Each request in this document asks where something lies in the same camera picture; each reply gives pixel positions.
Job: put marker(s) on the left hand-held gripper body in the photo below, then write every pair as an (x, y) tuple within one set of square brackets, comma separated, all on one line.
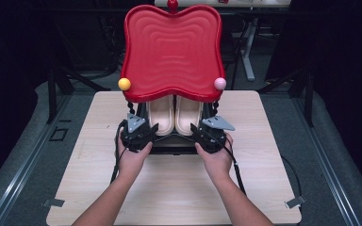
[(136, 138)]

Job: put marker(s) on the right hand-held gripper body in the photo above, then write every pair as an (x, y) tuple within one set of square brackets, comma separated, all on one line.
[(213, 139)]

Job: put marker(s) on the cream clog shoe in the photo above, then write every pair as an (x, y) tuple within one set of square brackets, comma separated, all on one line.
[(187, 116), (161, 116)]

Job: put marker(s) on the red and black shoe rack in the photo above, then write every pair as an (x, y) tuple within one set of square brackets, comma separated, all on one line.
[(172, 53)]

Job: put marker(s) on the person's right hand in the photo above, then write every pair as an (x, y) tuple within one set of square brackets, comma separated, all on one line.
[(218, 164)]

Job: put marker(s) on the person's left hand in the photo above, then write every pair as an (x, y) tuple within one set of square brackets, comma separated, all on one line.
[(132, 164)]

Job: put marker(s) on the black metal stand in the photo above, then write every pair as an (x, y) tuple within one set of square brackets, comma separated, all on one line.
[(52, 94), (308, 97)]

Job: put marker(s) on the grey table clip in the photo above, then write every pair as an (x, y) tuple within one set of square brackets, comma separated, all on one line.
[(53, 202), (295, 201)]

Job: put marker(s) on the metal floor rail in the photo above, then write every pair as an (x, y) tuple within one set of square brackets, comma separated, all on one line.
[(330, 175), (22, 166)]

